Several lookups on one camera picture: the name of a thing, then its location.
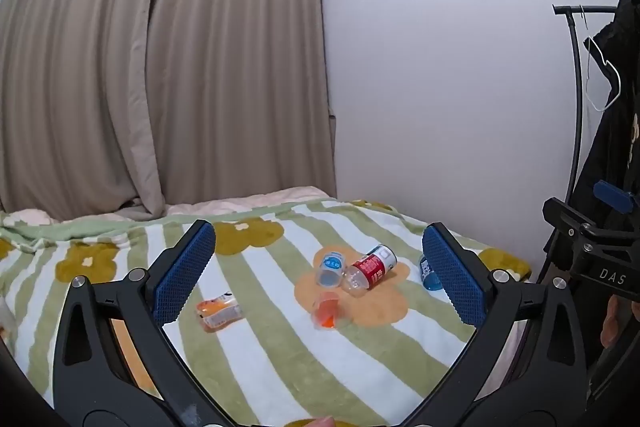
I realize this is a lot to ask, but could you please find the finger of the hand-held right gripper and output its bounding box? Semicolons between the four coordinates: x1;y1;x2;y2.
593;180;634;212
543;197;607;258

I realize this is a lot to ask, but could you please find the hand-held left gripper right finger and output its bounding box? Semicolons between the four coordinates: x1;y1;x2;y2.
402;222;591;427

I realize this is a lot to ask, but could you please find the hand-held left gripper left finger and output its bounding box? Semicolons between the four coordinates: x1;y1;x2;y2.
52;219;237;427

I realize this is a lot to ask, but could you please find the blue label clear cup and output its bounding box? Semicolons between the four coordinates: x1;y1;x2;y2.
315;250;347;289

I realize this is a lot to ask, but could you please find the small orange clear cup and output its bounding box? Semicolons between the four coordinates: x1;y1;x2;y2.
311;292;346;330

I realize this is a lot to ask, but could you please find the person's right hand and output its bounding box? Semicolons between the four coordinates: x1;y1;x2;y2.
601;297;626;349

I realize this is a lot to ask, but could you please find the dark hanging garment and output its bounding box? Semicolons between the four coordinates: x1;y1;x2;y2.
572;0;640;238

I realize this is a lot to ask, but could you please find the red label plastic bottle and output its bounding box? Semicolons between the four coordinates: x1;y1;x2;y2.
341;244;398;297

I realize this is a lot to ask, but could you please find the black clothes rack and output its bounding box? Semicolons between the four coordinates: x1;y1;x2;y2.
537;4;621;284

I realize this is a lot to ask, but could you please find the green striped floral blanket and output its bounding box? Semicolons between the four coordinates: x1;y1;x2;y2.
0;199;532;427

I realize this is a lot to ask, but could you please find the pale pink bed sheet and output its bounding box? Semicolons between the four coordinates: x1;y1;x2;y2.
0;186;341;228

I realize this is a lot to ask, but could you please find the beige curtain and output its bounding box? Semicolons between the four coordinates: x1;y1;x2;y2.
0;0;337;224

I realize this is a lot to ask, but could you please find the white wire hanger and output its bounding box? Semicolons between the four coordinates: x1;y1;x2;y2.
580;7;624;112

